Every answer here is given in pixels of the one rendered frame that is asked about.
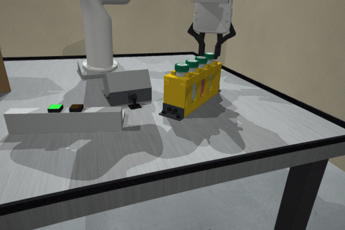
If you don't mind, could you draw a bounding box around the grey button housing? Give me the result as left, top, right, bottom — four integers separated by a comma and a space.
103, 69, 151, 109

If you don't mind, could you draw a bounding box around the brown cardboard box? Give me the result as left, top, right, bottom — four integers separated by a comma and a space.
0, 51, 11, 93

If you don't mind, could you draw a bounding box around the black table edge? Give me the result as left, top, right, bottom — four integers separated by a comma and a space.
0, 52, 345, 216

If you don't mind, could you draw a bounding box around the green screw cap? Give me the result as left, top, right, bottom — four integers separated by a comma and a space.
203, 52, 215, 59
175, 63, 189, 72
195, 56, 208, 64
185, 59, 199, 68

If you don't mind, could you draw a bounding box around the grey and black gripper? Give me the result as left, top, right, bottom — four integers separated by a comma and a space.
188, 0, 236, 60

